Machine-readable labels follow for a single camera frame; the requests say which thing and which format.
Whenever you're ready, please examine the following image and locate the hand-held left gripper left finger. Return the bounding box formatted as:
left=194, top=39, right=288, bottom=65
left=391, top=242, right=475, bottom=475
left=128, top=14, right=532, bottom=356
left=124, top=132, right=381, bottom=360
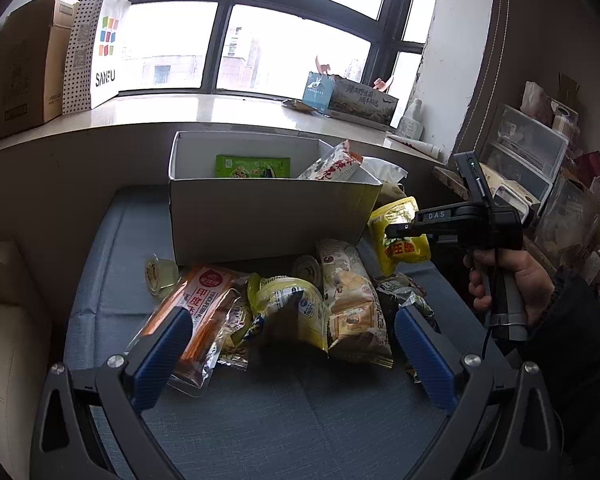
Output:
left=30, top=305, right=196, bottom=480

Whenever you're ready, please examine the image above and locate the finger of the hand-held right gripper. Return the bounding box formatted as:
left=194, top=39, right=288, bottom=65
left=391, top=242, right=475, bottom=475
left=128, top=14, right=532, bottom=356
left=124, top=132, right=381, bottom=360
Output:
left=384, top=221, right=431, bottom=240

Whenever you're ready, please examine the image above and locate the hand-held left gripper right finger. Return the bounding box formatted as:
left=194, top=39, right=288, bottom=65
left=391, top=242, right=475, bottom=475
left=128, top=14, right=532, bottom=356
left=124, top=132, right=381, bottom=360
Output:
left=394, top=305, right=563, bottom=480

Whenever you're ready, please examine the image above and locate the yellow snack pouch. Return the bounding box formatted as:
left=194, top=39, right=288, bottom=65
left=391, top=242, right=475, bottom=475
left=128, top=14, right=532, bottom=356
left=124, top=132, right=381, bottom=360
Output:
left=368, top=196, right=432, bottom=277

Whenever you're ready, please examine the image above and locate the dark green snack packet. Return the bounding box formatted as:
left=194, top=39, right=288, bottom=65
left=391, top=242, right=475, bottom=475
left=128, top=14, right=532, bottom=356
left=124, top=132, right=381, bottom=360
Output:
left=375, top=274, right=441, bottom=336

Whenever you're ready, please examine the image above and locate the orange snack packet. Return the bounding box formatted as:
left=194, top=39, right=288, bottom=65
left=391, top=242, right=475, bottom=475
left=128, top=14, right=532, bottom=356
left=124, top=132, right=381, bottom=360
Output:
left=125, top=265, right=243, bottom=398

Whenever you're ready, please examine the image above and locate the small gold snack packet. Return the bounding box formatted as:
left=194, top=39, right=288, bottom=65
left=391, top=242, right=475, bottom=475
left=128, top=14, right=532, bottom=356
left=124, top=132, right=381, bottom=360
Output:
left=217, top=295, right=261, bottom=372

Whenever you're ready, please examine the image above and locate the clear jelly cup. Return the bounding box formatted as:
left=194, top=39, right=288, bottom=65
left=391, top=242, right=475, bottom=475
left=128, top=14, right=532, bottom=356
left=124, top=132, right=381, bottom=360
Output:
left=145, top=255, right=181, bottom=297

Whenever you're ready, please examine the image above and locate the beige biscuit packet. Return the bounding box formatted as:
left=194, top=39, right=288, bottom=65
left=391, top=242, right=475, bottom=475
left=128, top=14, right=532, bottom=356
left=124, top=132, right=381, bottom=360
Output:
left=316, top=238, right=395, bottom=368

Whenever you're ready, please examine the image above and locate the yellow white snack packet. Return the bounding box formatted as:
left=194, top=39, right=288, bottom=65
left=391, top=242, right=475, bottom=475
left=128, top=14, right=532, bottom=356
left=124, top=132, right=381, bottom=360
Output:
left=247, top=274, right=331, bottom=353

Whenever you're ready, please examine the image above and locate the white cardboard box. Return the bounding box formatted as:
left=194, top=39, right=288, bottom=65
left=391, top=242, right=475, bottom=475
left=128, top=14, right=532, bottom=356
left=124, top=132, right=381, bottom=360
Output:
left=168, top=131, right=384, bottom=267

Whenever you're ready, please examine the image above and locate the person's right forearm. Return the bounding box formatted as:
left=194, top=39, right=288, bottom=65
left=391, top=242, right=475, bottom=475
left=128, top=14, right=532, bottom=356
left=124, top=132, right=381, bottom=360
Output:
left=522, top=265, right=600, bottom=480

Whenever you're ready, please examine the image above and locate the person's right hand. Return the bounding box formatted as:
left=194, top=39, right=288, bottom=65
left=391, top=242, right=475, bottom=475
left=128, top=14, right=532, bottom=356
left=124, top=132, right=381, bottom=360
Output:
left=464, top=247, right=556, bottom=328

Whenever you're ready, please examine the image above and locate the cream tissue pack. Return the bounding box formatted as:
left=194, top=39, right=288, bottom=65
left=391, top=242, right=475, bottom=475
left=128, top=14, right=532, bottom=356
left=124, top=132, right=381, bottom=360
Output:
left=362, top=156, right=409, bottom=206

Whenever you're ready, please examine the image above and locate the curved marble shelf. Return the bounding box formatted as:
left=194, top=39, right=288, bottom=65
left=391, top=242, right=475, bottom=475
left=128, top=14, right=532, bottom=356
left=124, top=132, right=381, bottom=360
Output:
left=432, top=165, right=478, bottom=202

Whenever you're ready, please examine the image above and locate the clear plastic bag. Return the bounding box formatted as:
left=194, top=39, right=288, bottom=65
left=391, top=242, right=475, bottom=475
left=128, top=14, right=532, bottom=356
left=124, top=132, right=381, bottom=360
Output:
left=534, top=175, right=600, bottom=261

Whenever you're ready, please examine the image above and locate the clear plastic drawer unit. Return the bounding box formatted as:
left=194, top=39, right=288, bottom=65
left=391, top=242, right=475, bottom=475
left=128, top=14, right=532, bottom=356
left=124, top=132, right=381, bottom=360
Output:
left=480, top=102, right=570, bottom=206

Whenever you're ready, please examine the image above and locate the white cream tube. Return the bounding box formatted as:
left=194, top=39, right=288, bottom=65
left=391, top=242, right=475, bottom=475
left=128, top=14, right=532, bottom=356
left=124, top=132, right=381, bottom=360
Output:
left=386, top=133, right=442, bottom=158

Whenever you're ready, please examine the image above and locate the red white snack packet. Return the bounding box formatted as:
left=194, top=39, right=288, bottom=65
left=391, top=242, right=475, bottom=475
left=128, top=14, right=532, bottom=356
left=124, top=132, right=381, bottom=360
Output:
left=296, top=140, right=365, bottom=182

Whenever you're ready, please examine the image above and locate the white plastic bottle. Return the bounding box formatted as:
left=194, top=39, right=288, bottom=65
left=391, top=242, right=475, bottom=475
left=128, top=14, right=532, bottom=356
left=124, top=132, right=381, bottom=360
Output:
left=395, top=98, right=425, bottom=142

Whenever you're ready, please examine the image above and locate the dark red box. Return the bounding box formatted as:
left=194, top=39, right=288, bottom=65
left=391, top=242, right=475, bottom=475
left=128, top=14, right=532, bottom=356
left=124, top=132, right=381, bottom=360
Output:
left=572, top=150, right=600, bottom=186

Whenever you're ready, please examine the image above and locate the printed landscape gift box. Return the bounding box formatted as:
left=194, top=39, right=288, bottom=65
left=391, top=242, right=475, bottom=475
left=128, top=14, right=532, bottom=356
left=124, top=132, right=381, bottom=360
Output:
left=300, top=71, right=400, bottom=128

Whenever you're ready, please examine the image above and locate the blue table cloth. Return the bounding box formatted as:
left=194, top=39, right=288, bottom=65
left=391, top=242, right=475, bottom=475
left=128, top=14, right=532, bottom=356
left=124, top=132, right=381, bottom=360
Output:
left=62, top=185, right=511, bottom=480

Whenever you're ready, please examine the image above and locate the cream leather chair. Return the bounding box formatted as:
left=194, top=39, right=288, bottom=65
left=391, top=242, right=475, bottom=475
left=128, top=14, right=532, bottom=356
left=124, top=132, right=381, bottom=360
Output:
left=0, top=240, right=53, bottom=461

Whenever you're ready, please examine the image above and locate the white dotted shopping bag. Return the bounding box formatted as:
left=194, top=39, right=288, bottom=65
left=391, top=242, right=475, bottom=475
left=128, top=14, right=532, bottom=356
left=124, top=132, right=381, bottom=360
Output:
left=61, top=0, right=146, bottom=115

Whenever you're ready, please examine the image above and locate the brown cardboard box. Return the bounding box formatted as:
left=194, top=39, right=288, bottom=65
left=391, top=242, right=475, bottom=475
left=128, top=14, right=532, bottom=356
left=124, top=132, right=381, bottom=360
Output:
left=0, top=0, right=81, bottom=143

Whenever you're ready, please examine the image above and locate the dark window frame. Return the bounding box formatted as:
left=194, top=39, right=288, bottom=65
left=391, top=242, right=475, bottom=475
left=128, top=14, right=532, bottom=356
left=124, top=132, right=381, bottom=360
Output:
left=55, top=0, right=443, bottom=97

